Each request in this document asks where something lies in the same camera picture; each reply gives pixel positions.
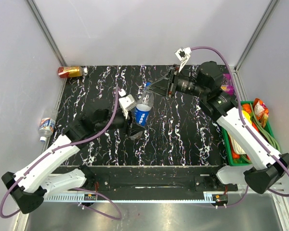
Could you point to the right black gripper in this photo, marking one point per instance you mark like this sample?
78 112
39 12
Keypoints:
168 83

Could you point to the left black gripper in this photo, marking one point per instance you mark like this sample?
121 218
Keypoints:
130 129

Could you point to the blue bottle cap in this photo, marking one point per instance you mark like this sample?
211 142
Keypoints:
147 85

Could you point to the Pepsi plastic bottle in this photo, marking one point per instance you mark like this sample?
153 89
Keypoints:
143 107

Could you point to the clear water bottle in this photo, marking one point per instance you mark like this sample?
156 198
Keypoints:
47 124

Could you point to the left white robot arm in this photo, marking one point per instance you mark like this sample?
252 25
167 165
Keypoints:
30 186

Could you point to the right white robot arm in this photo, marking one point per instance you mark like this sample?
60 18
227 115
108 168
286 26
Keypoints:
268 165

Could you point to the purple snack bag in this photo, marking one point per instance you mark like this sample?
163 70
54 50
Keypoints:
227 85

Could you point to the orange snack bag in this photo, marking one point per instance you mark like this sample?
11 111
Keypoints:
261 111

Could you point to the green plastic basket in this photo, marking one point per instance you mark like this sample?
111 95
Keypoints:
236 127

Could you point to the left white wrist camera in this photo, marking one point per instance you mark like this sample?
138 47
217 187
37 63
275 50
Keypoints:
126 102

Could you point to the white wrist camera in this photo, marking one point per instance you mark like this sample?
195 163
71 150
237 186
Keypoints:
126 102
183 55

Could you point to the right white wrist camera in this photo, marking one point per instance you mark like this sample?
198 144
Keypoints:
183 55

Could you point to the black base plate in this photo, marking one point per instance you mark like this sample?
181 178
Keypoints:
196 178

